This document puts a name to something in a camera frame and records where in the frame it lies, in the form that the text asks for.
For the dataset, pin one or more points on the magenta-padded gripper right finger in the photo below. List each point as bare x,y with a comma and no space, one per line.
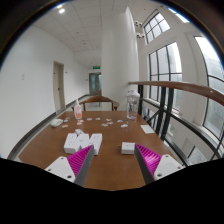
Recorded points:
151,161

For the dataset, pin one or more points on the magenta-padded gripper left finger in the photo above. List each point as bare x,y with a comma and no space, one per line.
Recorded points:
78,163

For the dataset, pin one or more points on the white charger block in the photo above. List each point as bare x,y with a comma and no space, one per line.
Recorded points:
128,148

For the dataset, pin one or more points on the white power strip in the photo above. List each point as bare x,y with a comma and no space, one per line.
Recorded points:
81,143

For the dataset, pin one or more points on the white paper card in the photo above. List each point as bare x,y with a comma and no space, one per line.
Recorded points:
147,129

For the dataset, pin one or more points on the small colourful sticker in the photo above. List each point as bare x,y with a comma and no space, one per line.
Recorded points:
108,119
119,121
65,126
104,125
97,118
109,123
65,121
124,125
80,121
68,118
89,119

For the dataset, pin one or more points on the white bottle with orange label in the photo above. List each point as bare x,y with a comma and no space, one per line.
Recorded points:
78,111

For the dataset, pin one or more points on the wooden chair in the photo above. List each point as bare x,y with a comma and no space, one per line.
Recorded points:
98,99

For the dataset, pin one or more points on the pale side door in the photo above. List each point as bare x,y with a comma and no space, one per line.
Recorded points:
59,86

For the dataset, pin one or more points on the glazed double door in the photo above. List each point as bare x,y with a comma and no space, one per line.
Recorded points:
95,84

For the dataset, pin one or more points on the wooden-topped black railing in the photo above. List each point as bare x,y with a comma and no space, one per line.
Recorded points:
186,88

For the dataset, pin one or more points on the tall black-framed window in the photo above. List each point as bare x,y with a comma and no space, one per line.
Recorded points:
165,66

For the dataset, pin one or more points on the green exit sign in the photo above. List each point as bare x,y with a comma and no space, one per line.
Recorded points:
96,67

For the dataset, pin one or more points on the wide black-framed window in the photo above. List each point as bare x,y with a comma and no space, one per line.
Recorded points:
211,76

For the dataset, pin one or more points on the small arched window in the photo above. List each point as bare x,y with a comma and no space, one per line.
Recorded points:
156,28

